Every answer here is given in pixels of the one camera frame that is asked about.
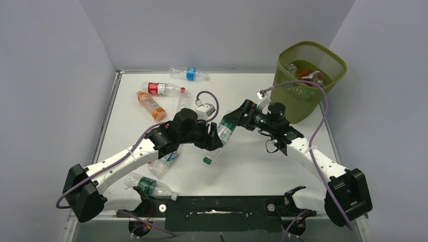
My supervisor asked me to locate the crushed clear bottle white cap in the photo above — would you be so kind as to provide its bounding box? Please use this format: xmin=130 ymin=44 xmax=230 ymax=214
xmin=148 ymin=151 xmax=180 ymax=178

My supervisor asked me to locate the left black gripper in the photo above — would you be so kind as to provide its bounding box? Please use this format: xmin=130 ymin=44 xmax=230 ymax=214
xmin=179 ymin=118 xmax=222 ymax=151

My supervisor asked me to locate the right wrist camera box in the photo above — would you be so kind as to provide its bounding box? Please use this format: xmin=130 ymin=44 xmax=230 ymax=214
xmin=257 ymin=90 xmax=271 ymax=110

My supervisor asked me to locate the orange drink bottle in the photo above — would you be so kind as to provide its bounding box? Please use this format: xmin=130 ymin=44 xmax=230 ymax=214
xmin=137 ymin=91 xmax=167 ymax=122

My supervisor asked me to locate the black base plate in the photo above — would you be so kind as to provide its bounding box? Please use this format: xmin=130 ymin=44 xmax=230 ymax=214
xmin=131 ymin=195 xmax=301 ymax=232

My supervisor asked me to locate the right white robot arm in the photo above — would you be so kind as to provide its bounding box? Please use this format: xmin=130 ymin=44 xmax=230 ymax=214
xmin=223 ymin=99 xmax=372 ymax=227

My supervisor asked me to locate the green tea bottle white cap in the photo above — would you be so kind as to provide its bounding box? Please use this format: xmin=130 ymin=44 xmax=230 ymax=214
xmin=286 ymin=85 xmax=316 ymax=102

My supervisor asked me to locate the amber tea bottle red label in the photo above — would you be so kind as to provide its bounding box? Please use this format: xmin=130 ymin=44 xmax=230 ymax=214
xmin=295 ymin=69 xmax=324 ymax=87

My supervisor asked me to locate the clear water bottle blue cap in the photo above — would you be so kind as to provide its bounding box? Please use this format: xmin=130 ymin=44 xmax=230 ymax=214
xmin=284 ymin=63 xmax=297 ymax=76

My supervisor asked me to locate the aluminium frame rail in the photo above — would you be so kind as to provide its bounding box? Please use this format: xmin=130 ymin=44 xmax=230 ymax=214
xmin=63 ymin=212 xmax=371 ymax=241

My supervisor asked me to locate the clear bottle blue label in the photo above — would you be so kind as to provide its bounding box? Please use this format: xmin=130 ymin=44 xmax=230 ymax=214
xmin=169 ymin=66 xmax=209 ymax=81

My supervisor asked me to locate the green mesh waste bin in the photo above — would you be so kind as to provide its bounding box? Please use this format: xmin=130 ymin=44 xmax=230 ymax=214
xmin=271 ymin=41 xmax=347 ymax=124

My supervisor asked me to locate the clear bottle red label top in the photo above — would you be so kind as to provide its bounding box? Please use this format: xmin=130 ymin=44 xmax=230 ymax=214
xmin=142 ymin=82 xmax=186 ymax=97

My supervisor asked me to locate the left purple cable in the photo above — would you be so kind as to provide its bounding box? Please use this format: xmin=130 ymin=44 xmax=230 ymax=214
xmin=55 ymin=91 xmax=220 ymax=240

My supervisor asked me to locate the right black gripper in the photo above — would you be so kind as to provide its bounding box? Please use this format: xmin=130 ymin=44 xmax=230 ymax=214
xmin=224 ymin=99 xmax=276 ymax=134

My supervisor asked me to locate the clear bottle dark green label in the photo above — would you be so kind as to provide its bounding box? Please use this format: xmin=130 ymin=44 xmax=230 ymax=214
xmin=124 ymin=175 xmax=178 ymax=201

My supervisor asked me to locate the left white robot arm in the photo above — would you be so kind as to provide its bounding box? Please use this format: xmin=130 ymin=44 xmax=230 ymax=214
xmin=56 ymin=108 xmax=223 ymax=222

